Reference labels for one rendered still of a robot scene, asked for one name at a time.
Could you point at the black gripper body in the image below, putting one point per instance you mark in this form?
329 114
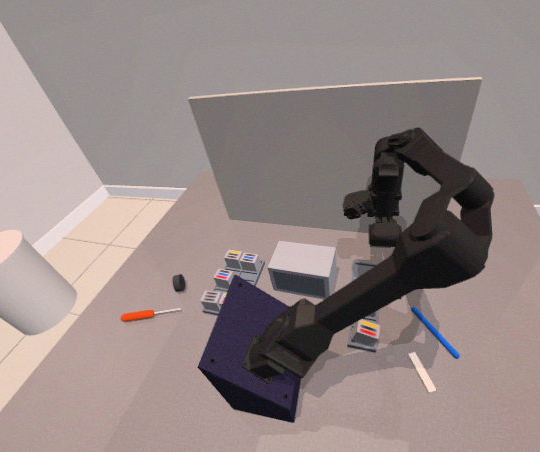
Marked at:
385 205

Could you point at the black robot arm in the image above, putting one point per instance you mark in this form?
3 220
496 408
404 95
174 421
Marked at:
436 251

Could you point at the grey flat panel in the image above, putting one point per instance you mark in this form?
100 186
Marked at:
290 156

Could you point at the blue rod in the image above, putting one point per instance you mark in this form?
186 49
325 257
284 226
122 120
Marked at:
436 334

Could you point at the orange-handled screwdriver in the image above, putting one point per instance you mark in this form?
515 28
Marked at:
143 314

